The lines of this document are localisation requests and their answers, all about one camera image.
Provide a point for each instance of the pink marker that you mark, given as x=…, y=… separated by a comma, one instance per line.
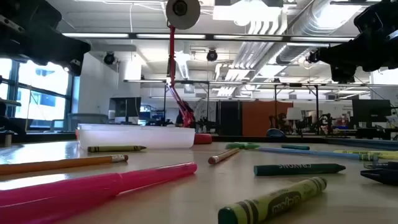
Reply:
x=62, y=194

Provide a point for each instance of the black pen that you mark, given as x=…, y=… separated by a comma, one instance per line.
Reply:
x=382, y=165
x=384, y=176

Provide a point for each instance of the large window wall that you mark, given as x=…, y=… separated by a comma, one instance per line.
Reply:
x=43, y=84

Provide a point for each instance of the black ceiling spotlight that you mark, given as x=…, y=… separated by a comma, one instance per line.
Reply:
x=109, y=58
x=312, y=57
x=212, y=55

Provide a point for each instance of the grey chair back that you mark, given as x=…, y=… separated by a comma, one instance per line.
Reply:
x=88, y=119

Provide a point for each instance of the black background station frame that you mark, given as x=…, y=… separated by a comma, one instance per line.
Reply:
x=295, y=84

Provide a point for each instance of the teal crayon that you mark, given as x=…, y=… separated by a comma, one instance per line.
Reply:
x=295, y=147

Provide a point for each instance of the orange partition panel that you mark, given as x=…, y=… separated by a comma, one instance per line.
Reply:
x=258, y=118

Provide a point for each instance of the white lampshade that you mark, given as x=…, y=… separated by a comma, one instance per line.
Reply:
x=294, y=113

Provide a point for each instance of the orange pencil with eraser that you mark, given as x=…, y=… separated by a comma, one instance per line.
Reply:
x=62, y=164
x=222, y=156

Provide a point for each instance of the long ceiling light strip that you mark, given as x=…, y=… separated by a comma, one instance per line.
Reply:
x=93, y=35

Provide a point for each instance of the lime green melon crayon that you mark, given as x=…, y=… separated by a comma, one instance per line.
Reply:
x=280, y=200

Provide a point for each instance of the red desk lamp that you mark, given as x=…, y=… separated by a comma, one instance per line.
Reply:
x=172, y=56

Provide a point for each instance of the olive yellow crayon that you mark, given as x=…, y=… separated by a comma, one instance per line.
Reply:
x=115, y=148

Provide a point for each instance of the orange plastic box lid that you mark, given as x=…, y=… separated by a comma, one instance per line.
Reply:
x=77, y=134

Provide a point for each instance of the person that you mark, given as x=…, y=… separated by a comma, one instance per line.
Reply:
x=179, y=119

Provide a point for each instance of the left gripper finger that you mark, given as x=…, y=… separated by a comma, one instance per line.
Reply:
x=62, y=49

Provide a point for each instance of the clear plastic supply box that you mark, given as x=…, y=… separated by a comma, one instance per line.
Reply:
x=136, y=137

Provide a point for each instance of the blue round chair back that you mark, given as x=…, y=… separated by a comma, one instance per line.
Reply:
x=275, y=133

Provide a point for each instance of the light blue pencil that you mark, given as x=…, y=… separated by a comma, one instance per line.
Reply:
x=311, y=153

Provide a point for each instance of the dark green crayon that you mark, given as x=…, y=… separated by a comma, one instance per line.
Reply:
x=295, y=169

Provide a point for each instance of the black cabinet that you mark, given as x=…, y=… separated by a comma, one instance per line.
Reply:
x=229, y=118

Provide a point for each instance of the black computer monitor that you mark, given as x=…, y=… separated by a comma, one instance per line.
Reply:
x=371, y=112

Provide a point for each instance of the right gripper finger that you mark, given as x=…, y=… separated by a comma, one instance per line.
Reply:
x=351, y=53

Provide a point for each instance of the yellow pencil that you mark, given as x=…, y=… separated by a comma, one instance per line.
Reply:
x=379, y=154

